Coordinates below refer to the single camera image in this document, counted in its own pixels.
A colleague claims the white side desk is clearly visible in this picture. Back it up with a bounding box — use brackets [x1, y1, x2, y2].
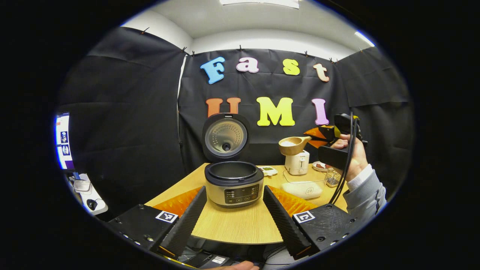
[67, 173, 108, 216]

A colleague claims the black backdrop cloth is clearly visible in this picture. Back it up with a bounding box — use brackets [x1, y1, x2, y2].
[56, 26, 415, 218]

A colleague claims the white toaster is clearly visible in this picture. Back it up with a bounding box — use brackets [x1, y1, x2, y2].
[284, 150, 310, 176]

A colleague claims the large ceiling light panel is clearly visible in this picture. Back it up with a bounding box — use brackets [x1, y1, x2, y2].
[219, 0, 300, 9]

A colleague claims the black silver rice cooker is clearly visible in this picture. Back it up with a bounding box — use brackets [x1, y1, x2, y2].
[202, 112, 265, 209]

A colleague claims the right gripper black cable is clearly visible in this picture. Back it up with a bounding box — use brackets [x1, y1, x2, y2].
[329, 112, 359, 205]

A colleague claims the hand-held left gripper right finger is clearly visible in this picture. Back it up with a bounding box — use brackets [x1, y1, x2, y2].
[262, 185, 370, 260]

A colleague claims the wire mesh chopstick holder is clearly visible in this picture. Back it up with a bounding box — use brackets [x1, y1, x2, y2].
[324, 169, 342, 187]

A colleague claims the computer monitor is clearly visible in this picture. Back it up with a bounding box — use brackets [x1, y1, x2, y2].
[55, 112, 75, 171]

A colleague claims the wooden spoon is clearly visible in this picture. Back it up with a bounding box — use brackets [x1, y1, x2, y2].
[278, 136, 312, 156]

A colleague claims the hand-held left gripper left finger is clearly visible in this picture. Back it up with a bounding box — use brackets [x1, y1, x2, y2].
[107, 186, 207, 259]

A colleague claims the clear box of rice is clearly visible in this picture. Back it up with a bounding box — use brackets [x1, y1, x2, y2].
[282, 169, 326, 200]

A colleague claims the small ceiling light panel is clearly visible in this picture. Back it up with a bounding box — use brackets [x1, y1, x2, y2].
[354, 31, 375, 47]

